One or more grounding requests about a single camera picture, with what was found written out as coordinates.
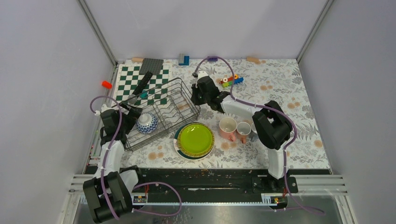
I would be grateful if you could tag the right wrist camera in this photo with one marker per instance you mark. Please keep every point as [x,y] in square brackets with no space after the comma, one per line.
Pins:
[200,74]

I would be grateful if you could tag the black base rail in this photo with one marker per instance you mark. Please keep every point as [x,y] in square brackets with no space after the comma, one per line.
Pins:
[207,185]

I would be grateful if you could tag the blue white patterned bowl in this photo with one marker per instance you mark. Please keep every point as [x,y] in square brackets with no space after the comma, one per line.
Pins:
[147,123]

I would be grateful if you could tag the colourful toy brick car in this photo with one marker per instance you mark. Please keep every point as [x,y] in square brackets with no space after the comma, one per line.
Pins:
[227,81]

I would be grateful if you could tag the black wire dish rack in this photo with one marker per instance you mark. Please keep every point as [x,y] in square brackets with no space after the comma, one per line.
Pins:
[178,111]

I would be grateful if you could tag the white plate teal rim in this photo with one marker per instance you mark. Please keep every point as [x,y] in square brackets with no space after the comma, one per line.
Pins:
[175,146]

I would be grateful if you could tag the lime green plastic plate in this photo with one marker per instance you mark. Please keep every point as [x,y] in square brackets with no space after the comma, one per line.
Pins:
[195,139]

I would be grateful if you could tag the pink dotted mug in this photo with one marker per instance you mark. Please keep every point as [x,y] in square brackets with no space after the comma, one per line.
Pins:
[243,131]

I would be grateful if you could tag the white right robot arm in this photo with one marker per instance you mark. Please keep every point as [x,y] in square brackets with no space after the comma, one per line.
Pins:
[272,125]

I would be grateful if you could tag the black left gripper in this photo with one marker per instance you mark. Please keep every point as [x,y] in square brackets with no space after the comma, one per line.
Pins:
[132,115]

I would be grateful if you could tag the wooden block right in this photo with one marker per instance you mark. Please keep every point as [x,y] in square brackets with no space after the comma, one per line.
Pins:
[253,60]

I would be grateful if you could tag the grey round chess piece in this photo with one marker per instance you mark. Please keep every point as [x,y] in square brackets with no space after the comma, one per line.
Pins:
[132,99]

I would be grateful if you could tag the green white checkered board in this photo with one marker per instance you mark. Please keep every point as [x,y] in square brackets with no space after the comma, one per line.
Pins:
[128,78]

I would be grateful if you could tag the grey and blue brick stack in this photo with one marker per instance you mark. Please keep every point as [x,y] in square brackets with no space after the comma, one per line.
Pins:
[183,60]

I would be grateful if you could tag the green woven rim plate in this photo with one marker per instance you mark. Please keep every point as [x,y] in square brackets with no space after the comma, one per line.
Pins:
[179,145]

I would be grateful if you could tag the red small block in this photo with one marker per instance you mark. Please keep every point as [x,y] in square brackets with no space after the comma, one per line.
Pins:
[106,84]

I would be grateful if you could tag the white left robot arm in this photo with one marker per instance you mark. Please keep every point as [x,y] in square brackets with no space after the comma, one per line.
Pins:
[108,192]

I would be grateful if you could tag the teal small block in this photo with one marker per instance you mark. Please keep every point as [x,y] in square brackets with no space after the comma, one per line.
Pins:
[144,95]

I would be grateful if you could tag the grey blue cup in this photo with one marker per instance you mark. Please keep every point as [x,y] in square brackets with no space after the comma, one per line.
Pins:
[253,134]

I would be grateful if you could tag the purple toy brick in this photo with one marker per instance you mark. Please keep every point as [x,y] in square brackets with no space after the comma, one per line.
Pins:
[212,59]

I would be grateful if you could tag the wooden block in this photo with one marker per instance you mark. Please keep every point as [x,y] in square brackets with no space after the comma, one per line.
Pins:
[253,60]
[137,60]

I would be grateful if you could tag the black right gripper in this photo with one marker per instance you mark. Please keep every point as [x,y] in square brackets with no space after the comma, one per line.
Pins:
[194,98]

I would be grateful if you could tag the wooden block left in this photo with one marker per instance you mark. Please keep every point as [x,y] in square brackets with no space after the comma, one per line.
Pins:
[137,60]

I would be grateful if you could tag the grey studded baseplate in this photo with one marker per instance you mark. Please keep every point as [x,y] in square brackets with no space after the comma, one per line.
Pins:
[151,65]

